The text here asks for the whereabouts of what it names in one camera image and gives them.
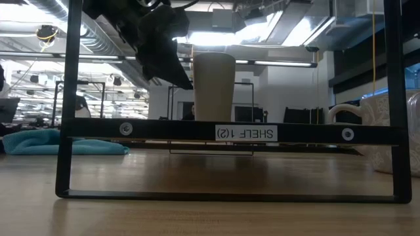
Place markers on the olive green cup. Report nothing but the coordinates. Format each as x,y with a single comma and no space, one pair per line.
214,88

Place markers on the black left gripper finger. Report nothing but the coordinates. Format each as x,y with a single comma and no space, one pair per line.
164,69

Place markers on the wooden tray with black ends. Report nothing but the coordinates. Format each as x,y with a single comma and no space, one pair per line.
170,131

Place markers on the person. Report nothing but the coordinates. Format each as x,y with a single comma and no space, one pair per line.
82,109
189,114

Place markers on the round ceiling device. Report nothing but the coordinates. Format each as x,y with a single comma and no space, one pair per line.
47,32

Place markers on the black aluminium table frame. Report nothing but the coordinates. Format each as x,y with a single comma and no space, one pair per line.
328,150

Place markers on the black monitor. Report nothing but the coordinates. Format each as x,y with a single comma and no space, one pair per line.
8,109

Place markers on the silver ceiling duct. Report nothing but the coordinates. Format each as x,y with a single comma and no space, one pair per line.
98,36

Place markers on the black chairs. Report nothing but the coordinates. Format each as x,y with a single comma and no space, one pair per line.
302,115

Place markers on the blue cloth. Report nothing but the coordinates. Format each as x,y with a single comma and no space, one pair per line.
49,144

